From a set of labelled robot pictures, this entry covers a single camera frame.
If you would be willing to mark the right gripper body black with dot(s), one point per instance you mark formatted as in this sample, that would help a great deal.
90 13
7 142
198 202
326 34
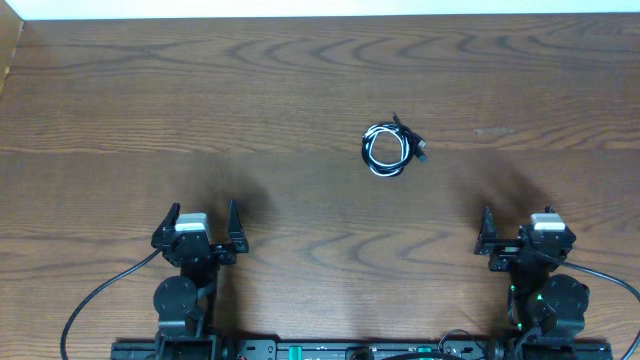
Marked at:
505 253

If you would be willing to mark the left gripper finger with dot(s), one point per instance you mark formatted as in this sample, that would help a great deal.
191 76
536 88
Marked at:
235 229
167 227

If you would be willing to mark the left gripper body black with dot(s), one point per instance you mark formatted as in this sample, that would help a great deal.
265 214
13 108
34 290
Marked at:
224 256

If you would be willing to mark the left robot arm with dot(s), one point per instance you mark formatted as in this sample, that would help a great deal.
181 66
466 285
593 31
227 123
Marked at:
185 303

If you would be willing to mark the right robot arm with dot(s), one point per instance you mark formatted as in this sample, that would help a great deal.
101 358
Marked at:
547 308

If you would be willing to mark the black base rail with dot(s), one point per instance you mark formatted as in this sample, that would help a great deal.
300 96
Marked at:
265 349

